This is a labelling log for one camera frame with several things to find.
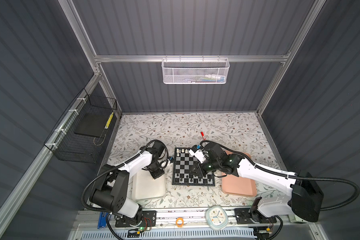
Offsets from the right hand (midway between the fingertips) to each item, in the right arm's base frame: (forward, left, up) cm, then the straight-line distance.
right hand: (190, 172), depth 75 cm
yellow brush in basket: (+23, +44, +15) cm, 52 cm away
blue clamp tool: (-20, +43, -9) cm, 48 cm away
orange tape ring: (-20, +6, -13) cm, 24 cm away
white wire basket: (+74, -5, +14) cm, 75 cm away
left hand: (+4, +20, -11) cm, 24 cm away
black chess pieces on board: (0, -1, -9) cm, 9 cm away
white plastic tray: (-3, +27, -13) cm, 30 cm away
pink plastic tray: (-2, -24, -14) cm, 28 cm away
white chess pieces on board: (+19, +5, -11) cm, 22 cm away
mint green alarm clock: (-18, -12, -10) cm, 24 cm away
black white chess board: (+11, +4, -11) cm, 16 cm away
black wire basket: (+11, +54, +16) cm, 58 cm away
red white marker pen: (+33, -10, -13) cm, 36 cm away
